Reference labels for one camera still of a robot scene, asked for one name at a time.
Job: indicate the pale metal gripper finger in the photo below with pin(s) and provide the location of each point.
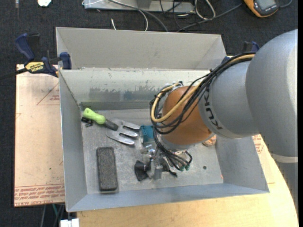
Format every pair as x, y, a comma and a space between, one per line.
157, 172
149, 150

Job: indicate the black folded object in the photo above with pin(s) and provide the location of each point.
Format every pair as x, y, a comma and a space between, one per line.
140, 171

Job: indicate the brown cardboard board, red print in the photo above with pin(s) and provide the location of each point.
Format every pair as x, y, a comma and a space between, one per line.
38, 136

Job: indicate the dark green flat block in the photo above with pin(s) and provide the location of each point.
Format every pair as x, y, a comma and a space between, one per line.
107, 168

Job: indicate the grey metal bin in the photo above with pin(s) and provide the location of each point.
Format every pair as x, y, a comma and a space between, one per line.
132, 53

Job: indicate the teal box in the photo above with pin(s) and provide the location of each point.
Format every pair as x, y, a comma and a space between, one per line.
148, 133

